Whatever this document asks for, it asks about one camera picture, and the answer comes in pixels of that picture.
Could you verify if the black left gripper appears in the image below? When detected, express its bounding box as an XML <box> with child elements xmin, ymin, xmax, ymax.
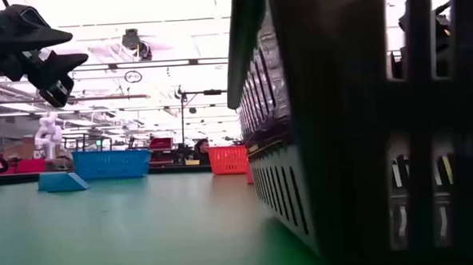
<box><xmin>0</xmin><ymin>0</ymin><xmax>91</xmax><ymax>92</ymax></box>

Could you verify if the cardboard box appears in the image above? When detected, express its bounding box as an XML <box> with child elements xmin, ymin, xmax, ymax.
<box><xmin>2</xmin><ymin>136</ymin><xmax>37</xmax><ymax>161</ymax></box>

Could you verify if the red storage bin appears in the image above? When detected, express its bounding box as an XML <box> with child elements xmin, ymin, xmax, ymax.
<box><xmin>14</xmin><ymin>157</ymin><xmax>47</xmax><ymax>174</ymax></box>

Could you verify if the blue plastic basket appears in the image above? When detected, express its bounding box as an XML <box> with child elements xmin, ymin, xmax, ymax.
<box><xmin>71</xmin><ymin>148</ymin><xmax>153</xmax><ymax>181</ymax></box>

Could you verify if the blue wedge block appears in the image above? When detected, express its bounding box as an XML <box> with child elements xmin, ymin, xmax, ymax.
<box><xmin>37</xmin><ymin>170</ymin><xmax>90</xmax><ymax>194</ymax></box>

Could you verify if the red tool cart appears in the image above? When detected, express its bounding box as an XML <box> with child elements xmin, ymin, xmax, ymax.
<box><xmin>148</xmin><ymin>136</ymin><xmax>176</xmax><ymax>168</ymax></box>

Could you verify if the black light stand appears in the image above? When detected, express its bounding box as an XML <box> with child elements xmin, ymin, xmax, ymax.
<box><xmin>173</xmin><ymin>83</ymin><xmax>231</xmax><ymax>150</ymax></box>

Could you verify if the person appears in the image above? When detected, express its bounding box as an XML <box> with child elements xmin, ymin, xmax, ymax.
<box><xmin>192</xmin><ymin>137</ymin><xmax>213</xmax><ymax>166</ymax></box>

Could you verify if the orange-red plastic basket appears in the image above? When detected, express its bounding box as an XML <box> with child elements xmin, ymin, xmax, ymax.
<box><xmin>208</xmin><ymin>144</ymin><xmax>249</xmax><ymax>176</ymax></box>

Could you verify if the dark green plastic basket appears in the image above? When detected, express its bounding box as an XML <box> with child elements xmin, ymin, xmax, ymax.
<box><xmin>222</xmin><ymin>0</ymin><xmax>473</xmax><ymax>265</ymax></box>

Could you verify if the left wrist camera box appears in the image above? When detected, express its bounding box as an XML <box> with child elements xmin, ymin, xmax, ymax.
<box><xmin>37</xmin><ymin>73</ymin><xmax>76</xmax><ymax>109</ymax></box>

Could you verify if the overhead camera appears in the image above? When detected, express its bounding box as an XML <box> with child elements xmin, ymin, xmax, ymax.
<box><xmin>120</xmin><ymin>27</ymin><xmax>154</xmax><ymax>63</ymax></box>

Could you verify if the black metal frame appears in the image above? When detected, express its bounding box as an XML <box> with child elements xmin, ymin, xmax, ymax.
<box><xmin>62</xmin><ymin>132</ymin><xmax>113</xmax><ymax>153</ymax></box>

